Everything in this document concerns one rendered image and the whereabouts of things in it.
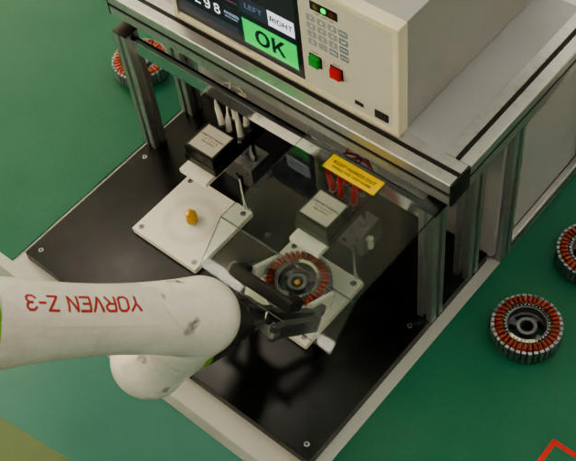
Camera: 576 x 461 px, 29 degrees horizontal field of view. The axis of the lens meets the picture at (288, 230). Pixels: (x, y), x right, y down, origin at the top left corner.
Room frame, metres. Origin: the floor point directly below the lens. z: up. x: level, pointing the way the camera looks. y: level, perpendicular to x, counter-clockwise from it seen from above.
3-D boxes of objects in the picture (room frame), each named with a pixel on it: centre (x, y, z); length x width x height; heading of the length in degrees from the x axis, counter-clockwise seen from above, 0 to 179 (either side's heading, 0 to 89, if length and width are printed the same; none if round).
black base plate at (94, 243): (1.10, 0.07, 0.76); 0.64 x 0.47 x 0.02; 43
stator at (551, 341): (0.88, -0.35, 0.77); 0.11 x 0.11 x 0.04
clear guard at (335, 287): (0.94, -0.07, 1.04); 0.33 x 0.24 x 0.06; 133
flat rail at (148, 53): (1.16, 0.01, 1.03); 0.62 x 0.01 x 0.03; 43
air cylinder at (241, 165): (1.28, 0.06, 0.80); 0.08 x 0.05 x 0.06; 43
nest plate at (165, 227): (1.18, 0.16, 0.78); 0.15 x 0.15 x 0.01; 43
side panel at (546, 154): (1.13, -0.44, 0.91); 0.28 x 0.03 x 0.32; 133
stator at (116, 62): (1.59, 0.24, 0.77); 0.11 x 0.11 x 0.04
